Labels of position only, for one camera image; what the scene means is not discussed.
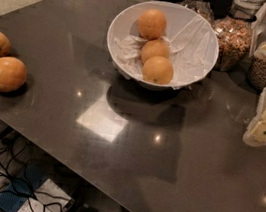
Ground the glass jar at back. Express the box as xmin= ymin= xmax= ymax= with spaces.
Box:
xmin=181 ymin=0 xmax=214 ymax=23

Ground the white sheet on floor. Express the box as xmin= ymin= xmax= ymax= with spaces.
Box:
xmin=17 ymin=179 xmax=74 ymax=212

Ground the white paper liner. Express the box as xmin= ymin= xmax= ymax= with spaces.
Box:
xmin=106 ymin=0 xmax=216 ymax=95

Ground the blue box on floor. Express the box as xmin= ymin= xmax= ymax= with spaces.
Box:
xmin=0 ymin=164 xmax=48 ymax=212

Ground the white bowl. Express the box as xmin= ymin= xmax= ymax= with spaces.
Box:
xmin=99 ymin=0 xmax=227 ymax=101

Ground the glass jar of nuts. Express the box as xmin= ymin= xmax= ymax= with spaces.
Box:
xmin=213 ymin=0 xmax=266 ymax=72

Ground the round jar of grains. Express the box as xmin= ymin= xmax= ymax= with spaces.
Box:
xmin=246 ymin=41 xmax=266 ymax=92

